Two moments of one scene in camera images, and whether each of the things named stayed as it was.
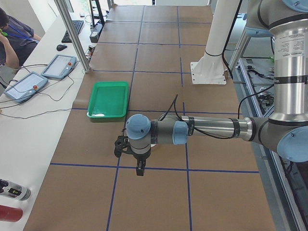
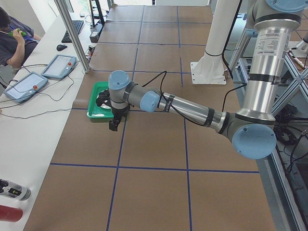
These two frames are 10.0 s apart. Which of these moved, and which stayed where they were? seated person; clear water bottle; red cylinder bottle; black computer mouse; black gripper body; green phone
Moved: black gripper body; green phone
Stayed: clear water bottle; red cylinder bottle; black computer mouse; seated person
